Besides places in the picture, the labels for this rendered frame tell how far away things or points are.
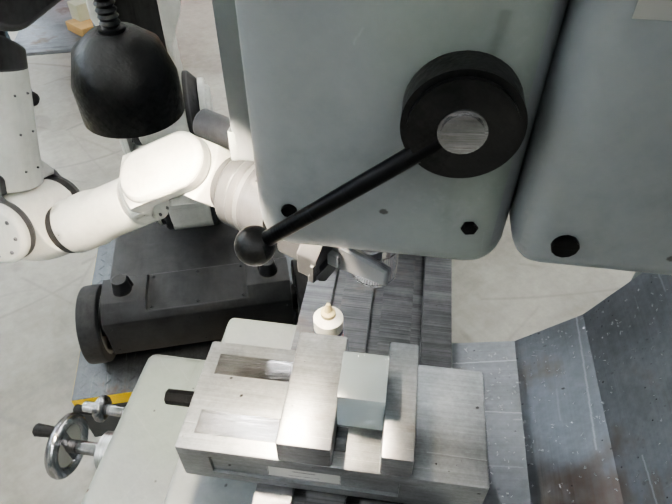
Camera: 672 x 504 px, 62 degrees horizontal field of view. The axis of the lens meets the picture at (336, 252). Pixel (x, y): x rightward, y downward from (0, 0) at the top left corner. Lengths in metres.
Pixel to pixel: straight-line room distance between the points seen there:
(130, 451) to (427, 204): 0.74
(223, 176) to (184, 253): 0.96
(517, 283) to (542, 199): 1.94
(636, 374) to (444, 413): 0.24
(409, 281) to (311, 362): 0.30
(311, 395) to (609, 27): 0.48
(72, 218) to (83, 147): 2.45
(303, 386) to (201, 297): 0.78
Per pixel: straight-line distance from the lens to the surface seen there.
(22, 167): 0.79
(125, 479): 1.00
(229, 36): 0.45
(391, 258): 0.55
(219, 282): 1.43
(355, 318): 0.86
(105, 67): 0.40
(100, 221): 0.73
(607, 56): 0.33
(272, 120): 0.37
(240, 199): 0.59
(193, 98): 1.21
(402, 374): 0.67
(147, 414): 1.05
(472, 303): 2.20
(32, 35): 3.73
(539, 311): 2.24
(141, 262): 1.57
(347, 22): 0.33
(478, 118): 0.32
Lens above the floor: 1.63
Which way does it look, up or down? 44 degrees down
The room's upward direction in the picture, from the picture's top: straight up
